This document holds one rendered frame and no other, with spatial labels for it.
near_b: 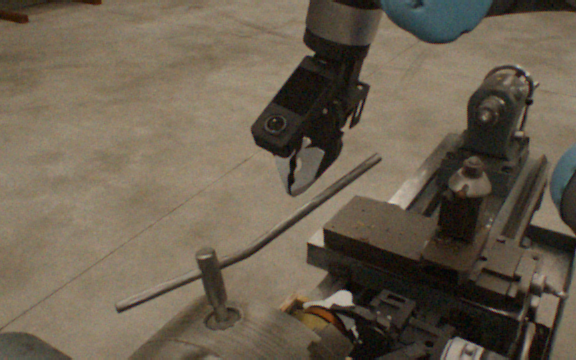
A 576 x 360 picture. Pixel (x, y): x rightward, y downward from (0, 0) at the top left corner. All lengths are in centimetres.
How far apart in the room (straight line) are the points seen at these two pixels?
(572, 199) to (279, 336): 33
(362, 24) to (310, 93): 8
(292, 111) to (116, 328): 197
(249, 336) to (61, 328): 196
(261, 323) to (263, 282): 194
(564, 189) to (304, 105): 28
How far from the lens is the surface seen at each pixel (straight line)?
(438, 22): 45
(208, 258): 58
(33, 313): 264
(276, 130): 55
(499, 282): 116
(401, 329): 80
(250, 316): 62
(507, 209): 162
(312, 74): 59
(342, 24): 56
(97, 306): 258
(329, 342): 65
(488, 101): 158
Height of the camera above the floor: 167
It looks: 30 degrees down
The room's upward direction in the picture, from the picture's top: straight up
